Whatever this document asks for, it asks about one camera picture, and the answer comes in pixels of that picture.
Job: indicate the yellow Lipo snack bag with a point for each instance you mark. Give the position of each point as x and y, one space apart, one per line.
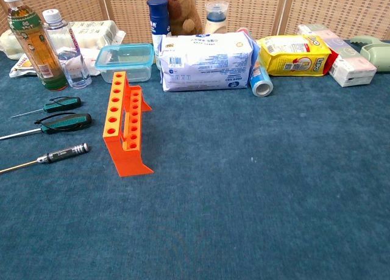
292 57

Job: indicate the cream sauce bottle clear cap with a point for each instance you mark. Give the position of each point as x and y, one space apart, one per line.
216 20

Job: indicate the small green-black screwdriver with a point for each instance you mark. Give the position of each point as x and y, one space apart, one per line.
64 104

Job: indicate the brown capybara plush toy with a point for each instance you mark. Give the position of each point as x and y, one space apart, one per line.
182 8

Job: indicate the clear container with blue lid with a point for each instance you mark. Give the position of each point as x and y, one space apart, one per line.
128 57

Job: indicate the large green-black screwdriver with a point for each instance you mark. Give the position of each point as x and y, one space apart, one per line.
67 123

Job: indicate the white egg carton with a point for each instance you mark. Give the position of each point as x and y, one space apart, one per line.
91 33

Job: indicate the black metal hex driver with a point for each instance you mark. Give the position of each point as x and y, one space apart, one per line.
67 152

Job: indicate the blue felt table cover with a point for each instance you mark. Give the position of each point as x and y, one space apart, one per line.
243 185

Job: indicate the clear water bottle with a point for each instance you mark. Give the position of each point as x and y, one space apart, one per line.
73 69

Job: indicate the red and yellow snack box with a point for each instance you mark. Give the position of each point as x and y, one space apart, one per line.
333 63

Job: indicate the green tea bottle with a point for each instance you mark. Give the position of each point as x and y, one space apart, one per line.
33 48

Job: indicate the woven rattan folding screen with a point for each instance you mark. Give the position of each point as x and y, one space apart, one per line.
335 8

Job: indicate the pale green lint roller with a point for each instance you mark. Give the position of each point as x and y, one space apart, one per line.
374 52

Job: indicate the white wet wipes pack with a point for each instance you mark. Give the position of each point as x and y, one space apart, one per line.
207 63

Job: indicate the pastel tissue box pack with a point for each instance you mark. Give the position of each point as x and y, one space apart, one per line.
350 66

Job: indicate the orange screwdriver holder rack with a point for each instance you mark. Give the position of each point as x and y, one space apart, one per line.
128 161

